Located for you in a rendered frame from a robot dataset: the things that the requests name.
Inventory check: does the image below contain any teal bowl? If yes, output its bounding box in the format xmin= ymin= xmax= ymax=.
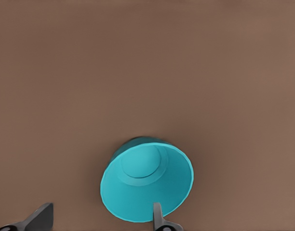
xmin=100 ymin=136 xmax=194 ymax=223

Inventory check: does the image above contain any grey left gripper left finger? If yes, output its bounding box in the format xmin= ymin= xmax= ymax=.
xmin=0 ymin=202 xmax=54 ymax=231

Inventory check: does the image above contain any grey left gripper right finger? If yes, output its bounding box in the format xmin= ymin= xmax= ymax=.
xmin=152 ymin=202 xmax=184 ymax=231

